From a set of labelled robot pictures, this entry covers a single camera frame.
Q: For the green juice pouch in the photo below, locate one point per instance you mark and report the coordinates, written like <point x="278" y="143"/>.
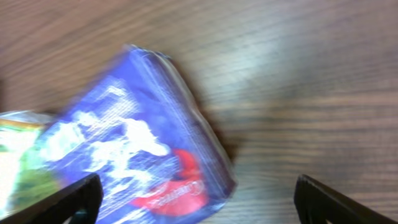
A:
<point x="23" y="179"/>

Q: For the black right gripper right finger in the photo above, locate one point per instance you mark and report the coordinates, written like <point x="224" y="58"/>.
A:
<point x="317" y="203"/>

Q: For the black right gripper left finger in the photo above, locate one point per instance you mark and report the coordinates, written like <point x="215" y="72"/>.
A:
<point x="78" y="203"/>

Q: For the purple pad package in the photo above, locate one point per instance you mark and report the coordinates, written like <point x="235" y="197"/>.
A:
<point x="139" y="128"/>

